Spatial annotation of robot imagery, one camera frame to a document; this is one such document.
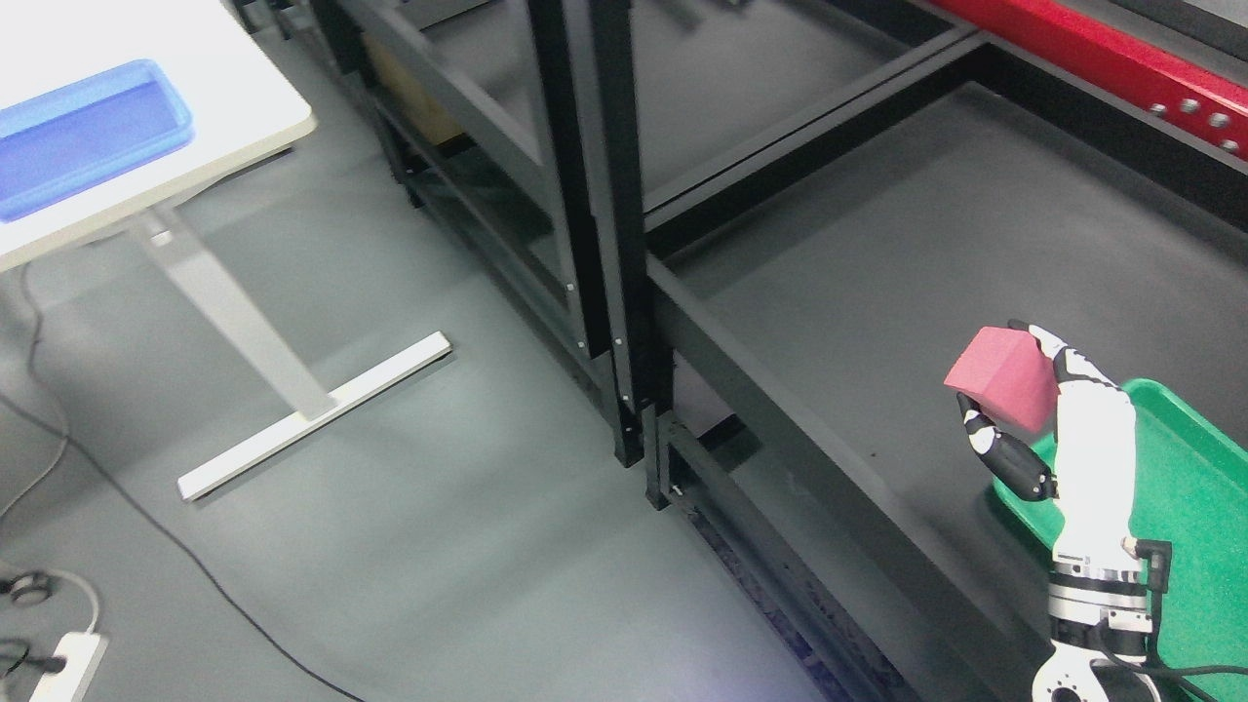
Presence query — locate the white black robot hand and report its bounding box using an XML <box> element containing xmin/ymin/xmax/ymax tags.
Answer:
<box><xmin>955</xmin><ymin>319</ymin><xmax>1142</xmax><ymax>582</ymax></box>

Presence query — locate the pink foam block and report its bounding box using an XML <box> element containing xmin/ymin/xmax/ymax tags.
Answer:
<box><xmin>942</xmin><ymin>326</ymin><xmax>1058</xmax><ymax>433</ymax></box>

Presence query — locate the green plastic tray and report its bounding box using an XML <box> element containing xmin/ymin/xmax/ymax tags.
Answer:
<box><xmin>993</xmin><ymin>378</ymin><xmax>1248</xmax><ymax>702</ymax></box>

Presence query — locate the black metal shelf right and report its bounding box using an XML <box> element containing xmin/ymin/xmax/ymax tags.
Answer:
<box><xmin>585</xmin><ymin>0</ymin><xmax>1248</xmax><ymax>702</ymax></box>

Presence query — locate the black metal shelf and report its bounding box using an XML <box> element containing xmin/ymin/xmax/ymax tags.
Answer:
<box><xmin>585</xmin><ymin>0</ymin><xmax>1248</xmax><ymax>702</ymax></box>
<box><xmin>223</xmin><ymin>0</ymin><xmax>976</xmax><ymax>468</ymax></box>

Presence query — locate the black metal shelf left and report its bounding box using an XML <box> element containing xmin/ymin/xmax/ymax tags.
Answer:
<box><xmin>223</xmin><ymin>0</ymin><xmax>976</xmax><ymax>468</ymax></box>

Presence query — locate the blue plastic tray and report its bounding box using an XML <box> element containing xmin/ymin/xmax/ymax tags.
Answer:
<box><xmin>1</xmin><ymin>57</ymin><xmax>193</xmax><ymax>222</ymax></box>

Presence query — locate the red metal beam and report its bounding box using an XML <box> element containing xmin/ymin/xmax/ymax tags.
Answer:
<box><xmin>937</xmin><ymin>1</ymin><xmax>1247</xmax><ymax>160</ymax></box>

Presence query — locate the brown wooden cabinet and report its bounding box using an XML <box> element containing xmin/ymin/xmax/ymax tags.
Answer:
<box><xmin>361</xmin><ymin>32</ymin><xmax>466</xmax><ymax>145</ymax></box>

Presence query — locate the white standing desk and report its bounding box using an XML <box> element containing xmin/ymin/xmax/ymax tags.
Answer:
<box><xmin>2</xmin><ymin>1</ymin><xmax>453</xmax><ymax>502</ymax></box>

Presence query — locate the white power strip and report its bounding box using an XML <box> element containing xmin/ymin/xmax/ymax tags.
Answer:
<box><xmin>27</xmin><ymin>632</ymin><xmax>109</xmax><ymax>701</ymax></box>

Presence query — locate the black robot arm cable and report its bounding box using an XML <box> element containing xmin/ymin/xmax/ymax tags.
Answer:
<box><xmin>1092</xmin><ymin>625</ymin><xmax>1248</xmax><ymax>702</ymax></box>

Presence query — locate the black floor cable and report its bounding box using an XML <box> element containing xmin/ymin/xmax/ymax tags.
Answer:
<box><xmin>0</xmin><ymin>264</ymin><xmax>367</xmax><ymax>702</ymax></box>

